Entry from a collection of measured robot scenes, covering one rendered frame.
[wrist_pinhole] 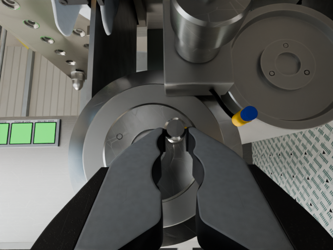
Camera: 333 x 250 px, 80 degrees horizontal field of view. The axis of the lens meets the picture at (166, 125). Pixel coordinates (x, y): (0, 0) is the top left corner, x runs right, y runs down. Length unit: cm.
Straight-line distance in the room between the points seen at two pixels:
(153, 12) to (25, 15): 28
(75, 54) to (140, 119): 36
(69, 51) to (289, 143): 44
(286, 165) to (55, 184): 49
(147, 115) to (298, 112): 13
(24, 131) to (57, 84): 195
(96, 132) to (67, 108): 225
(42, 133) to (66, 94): 190
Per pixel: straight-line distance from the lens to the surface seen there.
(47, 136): 58
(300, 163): 31
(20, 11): 42
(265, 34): 22
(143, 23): 53
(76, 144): 19
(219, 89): 16
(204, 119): 17
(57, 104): 247
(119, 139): 16
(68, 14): 23
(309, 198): 30
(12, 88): 271
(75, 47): 47
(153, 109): 15
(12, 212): 63
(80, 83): 57
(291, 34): 24
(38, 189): 59
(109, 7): 22
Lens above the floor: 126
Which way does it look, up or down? 10 degrees down
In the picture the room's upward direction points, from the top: 179 degrees clockwise
